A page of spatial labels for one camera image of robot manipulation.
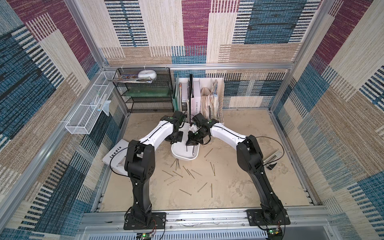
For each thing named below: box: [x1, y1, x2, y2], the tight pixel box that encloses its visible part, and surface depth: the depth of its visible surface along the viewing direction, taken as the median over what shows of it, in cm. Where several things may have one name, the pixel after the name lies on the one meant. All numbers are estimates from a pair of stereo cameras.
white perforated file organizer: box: [172, 77, 225, 125], surface depth 101 cm
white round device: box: [138, 69, 157, 81], surface depth 91 cm
